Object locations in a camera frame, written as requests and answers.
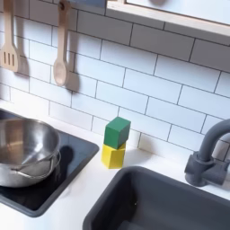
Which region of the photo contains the green wooden block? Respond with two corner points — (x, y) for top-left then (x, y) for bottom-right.
(103, 116), (132, 150)

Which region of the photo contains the yellow wooden block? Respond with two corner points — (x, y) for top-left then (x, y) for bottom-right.
(101, 142), (127, 170)

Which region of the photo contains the steel pot with handles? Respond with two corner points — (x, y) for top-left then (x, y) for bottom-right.
(0, 117), (63, 189)

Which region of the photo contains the black stove cooktop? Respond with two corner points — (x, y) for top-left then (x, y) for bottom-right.
(0, 108), (101, 218)

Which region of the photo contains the wooden spoon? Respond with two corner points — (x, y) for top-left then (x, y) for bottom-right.
(52, 0), (73, 88)

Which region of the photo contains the dark grey tap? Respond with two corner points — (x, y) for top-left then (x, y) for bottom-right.
(184, 119), (230, 188)

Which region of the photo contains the dark grey sink basin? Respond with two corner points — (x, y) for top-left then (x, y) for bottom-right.
(82, 165), (230, 230)

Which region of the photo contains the wooden framed white cabinet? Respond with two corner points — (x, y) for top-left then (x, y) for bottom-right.
(105, 0), (230, 47)

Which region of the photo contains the slotted wooden spatula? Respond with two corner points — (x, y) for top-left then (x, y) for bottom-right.
(0, 0), (20, 73)

